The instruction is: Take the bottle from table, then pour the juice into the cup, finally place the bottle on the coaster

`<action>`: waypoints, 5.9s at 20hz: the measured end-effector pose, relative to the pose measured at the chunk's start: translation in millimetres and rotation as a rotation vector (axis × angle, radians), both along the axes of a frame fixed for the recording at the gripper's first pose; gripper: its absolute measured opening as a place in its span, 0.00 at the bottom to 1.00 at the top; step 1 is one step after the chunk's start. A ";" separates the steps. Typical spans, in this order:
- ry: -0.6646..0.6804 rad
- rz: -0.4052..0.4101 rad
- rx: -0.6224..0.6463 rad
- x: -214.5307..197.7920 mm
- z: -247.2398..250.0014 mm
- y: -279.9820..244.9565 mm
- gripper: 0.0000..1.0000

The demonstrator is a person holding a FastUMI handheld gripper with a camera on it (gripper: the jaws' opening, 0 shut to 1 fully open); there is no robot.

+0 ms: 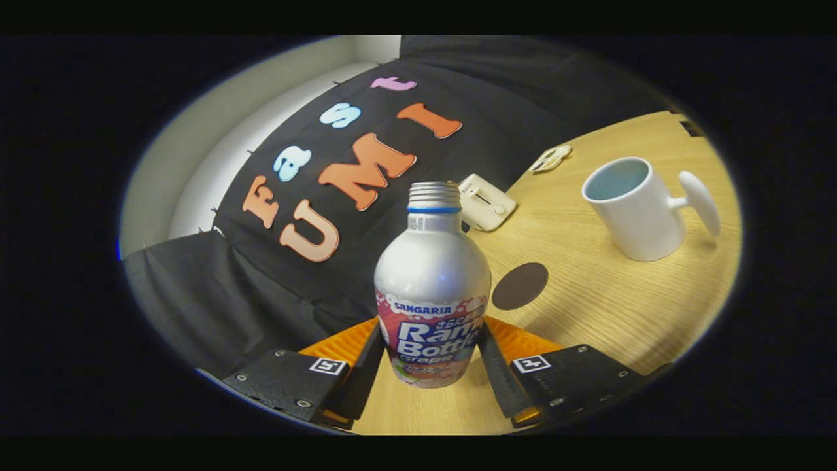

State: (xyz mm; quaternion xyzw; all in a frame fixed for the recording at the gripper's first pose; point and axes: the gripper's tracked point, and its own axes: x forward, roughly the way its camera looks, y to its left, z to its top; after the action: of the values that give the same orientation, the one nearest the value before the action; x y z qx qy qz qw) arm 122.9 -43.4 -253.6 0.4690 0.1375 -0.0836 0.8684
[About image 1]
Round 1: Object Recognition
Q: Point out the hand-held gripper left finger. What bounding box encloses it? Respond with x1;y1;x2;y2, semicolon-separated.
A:
222;316;386;432

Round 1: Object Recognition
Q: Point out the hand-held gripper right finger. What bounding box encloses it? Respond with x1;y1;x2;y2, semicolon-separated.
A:
477;316;674;429

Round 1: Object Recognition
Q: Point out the dark brown round coaster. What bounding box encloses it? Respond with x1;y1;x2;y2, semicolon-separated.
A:
492;262;549;311

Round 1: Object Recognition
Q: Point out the silver juice bottle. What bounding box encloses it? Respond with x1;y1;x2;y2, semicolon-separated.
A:
374;181;492;389

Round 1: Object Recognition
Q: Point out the white cup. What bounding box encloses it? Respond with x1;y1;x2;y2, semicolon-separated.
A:
582;156;721;262

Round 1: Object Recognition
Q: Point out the wooden table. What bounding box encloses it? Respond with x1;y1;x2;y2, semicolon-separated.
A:
353;110;743;436

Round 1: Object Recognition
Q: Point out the white toaster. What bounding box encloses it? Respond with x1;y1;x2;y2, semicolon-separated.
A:
458;173;517;232

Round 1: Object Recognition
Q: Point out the white divided tray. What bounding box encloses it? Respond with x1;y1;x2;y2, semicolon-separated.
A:
528;144;573;173

